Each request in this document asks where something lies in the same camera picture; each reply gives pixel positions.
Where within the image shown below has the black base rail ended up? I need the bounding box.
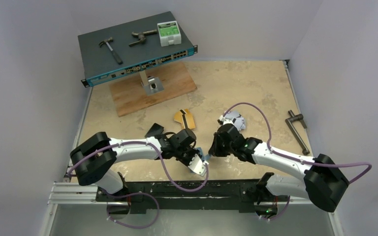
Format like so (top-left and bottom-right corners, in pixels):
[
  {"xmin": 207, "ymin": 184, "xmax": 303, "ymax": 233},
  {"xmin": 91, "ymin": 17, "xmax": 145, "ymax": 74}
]
[{"xmin": 95, "ymin": 179, "xmax": 287, "ymax": 215}]

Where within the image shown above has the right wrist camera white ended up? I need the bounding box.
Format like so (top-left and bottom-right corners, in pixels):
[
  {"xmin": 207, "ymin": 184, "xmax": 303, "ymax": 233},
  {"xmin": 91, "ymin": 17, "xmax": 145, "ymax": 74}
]
[{"xmin": 217, "ymin": 115, "xmax": 235, "ymax": 125}]

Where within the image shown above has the metal door lever handle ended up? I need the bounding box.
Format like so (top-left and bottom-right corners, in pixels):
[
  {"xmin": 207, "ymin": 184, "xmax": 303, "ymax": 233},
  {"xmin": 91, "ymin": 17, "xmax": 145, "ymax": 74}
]
[{"xmin": 285, "ymin": 110, "xmax": 311, "ymax": 155}]

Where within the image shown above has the gold credit card stack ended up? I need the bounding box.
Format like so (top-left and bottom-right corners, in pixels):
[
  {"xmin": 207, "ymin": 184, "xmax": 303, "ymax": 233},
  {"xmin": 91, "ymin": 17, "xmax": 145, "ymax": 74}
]
[{"xmin": 173, "ymin": 109, "xmax": 196, "ymax": 129}]

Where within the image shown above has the white green electrical module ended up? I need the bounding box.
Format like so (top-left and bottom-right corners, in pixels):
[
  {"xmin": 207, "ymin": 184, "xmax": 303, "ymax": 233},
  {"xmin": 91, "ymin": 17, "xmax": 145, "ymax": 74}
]
[{"xmin": 157, "ymin": 21, "xmax": 182, "ymax": 47}]

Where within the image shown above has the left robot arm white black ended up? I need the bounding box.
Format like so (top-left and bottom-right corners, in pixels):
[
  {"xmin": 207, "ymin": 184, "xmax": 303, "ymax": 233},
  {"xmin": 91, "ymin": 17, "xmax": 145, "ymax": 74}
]
[{"xmin": 67, "ymin": 129, "xmax": 207, "ymax": 201}]

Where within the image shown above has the blue card holder wallet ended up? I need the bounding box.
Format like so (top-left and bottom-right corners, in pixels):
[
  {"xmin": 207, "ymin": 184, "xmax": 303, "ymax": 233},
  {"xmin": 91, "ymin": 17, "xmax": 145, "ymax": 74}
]
[{"xmin": 196, "ymin": 147, "xmax": 211, "ymax": 162}]

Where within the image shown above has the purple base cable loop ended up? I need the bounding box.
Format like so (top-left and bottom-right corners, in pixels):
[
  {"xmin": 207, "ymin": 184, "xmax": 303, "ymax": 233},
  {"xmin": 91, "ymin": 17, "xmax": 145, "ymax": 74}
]
[{"xmin": 106, "ymin": 192, "xmax": 160, "ymax": 229}]

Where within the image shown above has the aluminium frame rail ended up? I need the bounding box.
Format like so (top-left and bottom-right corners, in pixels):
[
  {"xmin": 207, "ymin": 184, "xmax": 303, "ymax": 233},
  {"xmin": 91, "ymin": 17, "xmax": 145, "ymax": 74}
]
[{"xmin": 45, "ymin": 156, "xmax": 343, "ymax": 236}]

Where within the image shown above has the bronze door handle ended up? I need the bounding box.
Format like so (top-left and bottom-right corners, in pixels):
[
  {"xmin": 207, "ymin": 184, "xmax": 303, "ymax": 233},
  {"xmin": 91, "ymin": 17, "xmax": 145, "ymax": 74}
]
[{"xmin": 128, "ymin": 29, "xmax": 158, "ymax": 47}]

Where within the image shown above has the metal stand bracket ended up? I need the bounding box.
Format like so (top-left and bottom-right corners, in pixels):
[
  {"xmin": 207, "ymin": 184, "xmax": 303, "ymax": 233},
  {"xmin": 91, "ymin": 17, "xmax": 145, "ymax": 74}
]
[{"xmin": 139, "ymin": 70, "xmax": 164, "ymax": 96}]

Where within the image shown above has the black credit card stack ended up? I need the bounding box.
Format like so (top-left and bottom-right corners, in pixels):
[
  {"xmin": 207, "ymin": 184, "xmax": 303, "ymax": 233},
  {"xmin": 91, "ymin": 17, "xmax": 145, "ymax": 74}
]
[{"xmin": 145, "ymin": 123, "xmax": 164, "ymax": 138}]

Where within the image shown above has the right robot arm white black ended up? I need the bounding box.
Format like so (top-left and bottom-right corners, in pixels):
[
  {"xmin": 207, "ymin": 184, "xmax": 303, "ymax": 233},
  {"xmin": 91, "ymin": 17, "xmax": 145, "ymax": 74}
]
[{"xmin": 208, "ymin": 123, "xmax": 350, "ymax": 212}]

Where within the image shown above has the small hammer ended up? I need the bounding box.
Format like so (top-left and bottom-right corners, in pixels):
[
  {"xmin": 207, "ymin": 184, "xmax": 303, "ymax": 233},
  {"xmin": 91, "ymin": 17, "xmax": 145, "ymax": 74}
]
[{"xmin": 98, "ymin": 37, "xmax": 123, "ymax": 65}]

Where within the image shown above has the network switch grey teal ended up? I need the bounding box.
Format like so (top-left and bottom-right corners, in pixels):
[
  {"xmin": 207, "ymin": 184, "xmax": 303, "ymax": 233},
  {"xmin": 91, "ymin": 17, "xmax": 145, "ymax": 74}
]
[{"xmin": 78, "ymin": 11, "xmax": 198, "ymax": 88}]

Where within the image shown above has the wooden board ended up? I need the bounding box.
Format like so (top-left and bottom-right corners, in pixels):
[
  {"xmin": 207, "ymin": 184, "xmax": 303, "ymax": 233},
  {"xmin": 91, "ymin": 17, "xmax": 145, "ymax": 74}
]
[{"xmin": 109, "ymin": 62, "xmax": 197, "ymax": 117}]

